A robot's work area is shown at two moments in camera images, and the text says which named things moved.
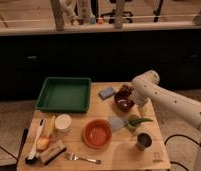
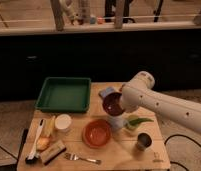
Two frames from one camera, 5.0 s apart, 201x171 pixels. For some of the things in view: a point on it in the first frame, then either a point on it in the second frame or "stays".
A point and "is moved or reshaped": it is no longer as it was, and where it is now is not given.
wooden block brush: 52,152 stays
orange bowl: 97,133 stays
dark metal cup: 144,141 stays
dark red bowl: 122,99 is moved or reshaped
